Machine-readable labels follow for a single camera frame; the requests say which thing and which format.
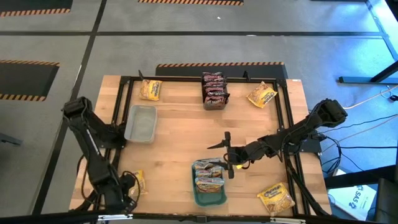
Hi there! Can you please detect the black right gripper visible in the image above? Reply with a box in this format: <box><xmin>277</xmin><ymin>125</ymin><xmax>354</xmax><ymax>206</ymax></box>
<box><xmin>207</xmin><ymin>131</ymin><xmax>271</xmax><ymax>180</ymax></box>

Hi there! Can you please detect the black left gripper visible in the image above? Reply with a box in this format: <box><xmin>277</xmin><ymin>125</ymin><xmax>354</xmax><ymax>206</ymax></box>
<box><xmin>107</xmin><ymin>172</ymin><xmax>139</xmax><ymax>214</ymax></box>

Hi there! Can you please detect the yellow Maruchan ramen pack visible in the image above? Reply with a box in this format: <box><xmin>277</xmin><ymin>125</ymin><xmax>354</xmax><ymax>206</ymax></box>
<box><xmin>129</xmin><ymin>169</ymin><xmax>147</xmax><ymax>197</ymax></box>
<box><xmin>246</xmin><ymin>81</ymin><xmax>279</xmax><ymax>109</ymax></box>
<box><xmin>256</xmin><ymin>182</ymin><xmax>296</xmax><ymax>217</ymax></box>
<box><xmin>138</xmin><ymin>79</ymin><xmax>164</xmax><ymax>102</ymax></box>

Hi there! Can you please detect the black red ramen pack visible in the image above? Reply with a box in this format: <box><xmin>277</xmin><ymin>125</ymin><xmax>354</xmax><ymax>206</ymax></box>
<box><xmin>201</xmin><ymin>78</ymin><xmax>227</xmax><ymax>87</ymax></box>
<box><xmin>201</xmin><ymin>72</ymin><xmax>226</xmax><ymax>80</ymax></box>
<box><xmin>203</xmin><ymin>93</ymin><xmax>230</xmax><ymax>106</ymax></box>
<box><xmin>202</xmin><ymin>85</ymin><xmax>228</xmax><ymax>96</ymax></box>

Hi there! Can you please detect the teal plastic bin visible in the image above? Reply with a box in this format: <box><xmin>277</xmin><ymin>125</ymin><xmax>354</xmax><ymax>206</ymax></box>
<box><xmin>192</xmin><ymin>160</ymin><xmax>228</xmax><ymax>208</ymax></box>

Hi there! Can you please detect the smoky dark plastic bin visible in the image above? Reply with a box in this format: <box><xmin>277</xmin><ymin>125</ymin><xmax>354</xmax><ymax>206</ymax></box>
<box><xmin>201</xmin><ymin>72</ymin><xmax>230</xmax><ymax>111</ymax></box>

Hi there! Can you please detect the clear grey plastic bin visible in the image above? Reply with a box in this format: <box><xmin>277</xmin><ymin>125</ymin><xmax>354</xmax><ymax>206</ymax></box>
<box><xmin>123</xmin><ymin>104</ymin><xmax>159</xmax><ymax>144</ymax></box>

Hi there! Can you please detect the black rig crossbeam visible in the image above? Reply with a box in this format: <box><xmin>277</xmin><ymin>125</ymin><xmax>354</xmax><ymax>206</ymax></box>
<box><xmin>0</xmin><ymin>210</ymin><xmax>398</xmax><ymax>224</ymax></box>

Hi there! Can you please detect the black hazard-striped floor mat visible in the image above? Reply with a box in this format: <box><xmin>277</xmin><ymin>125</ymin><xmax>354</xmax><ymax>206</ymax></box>
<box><xmin>0</xmin><ymin>59</ymin><xmax>60</xmax><ymax>102</ymax></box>
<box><xmin>0</xmin><ymin>0</ymin><xmax>74</xmax><ymax>17</ymax></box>
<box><xmin>137</xmin><ymin>0</ymin><xmax>245</xmax><ymax>6</ymax></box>
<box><xmin>155</xmin><ymin>61</ymin><xmax>289</xmax><ymax>80</ymax></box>

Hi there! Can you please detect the black stand foot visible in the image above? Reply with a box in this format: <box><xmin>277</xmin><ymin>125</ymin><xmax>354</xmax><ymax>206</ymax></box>
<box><xmin>0</xmin><ymin>133</ymin><xmax>23</xmax><ymax>147</ymax></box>

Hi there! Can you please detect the white printed cardboard box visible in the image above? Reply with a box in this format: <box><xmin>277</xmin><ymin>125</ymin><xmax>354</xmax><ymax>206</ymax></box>
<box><xmin>327</xmin><ymin>183</ymin><xmax>377</xmax><ymax>222</ymax></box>

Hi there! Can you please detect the black desk beam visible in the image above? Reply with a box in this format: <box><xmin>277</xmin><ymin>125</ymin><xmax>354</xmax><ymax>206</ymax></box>
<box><xmin>324</xmin><ymin>164</ymin><xmax>398</xmax><ymax>190</ymax></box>

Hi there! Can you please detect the dark grey case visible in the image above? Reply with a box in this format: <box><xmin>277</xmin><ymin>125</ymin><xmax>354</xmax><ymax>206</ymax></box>
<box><xmin>374</xmin><ymin>177</ymin><xmax>398</xmax><ymax>224</ymax></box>

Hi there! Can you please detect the silver metal bracket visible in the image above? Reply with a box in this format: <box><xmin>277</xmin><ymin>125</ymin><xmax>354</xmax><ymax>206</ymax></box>
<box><xmin>269</xmin><ymin>217</ymin><xmax>307</xmax><ymax>224</ymax></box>
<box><xmin>97</xmin><ymin>213</ymin><xmax>134</xmax><ymax>222</ymax></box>

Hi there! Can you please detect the black aluminium rig frame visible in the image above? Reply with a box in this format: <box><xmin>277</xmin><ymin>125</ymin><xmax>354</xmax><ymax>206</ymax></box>
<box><xmin>70</xmin><ymin>74</ymin><xmax>332</xmax><ymax>218</ymax></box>

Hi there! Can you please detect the beige floor cable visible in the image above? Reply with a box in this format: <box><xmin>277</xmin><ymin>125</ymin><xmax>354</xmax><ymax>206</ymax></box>
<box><xmin>345</xmin><ymin>85</ymin><xmax>398</xmax><ymax>110</ymax></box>

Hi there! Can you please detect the black floor cable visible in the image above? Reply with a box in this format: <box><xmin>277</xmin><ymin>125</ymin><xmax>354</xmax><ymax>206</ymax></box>
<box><xmin>320</xmin><ymin>113</ymin><xmax>398</xmax><ymax>134</ymax></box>

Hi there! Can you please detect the black desk leg frame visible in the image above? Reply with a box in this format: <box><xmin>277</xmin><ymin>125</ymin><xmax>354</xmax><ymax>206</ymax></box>
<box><xmin>338</xmin><ymin>0</ymin><xmax>398</xmax><ymax>85</ymax></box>

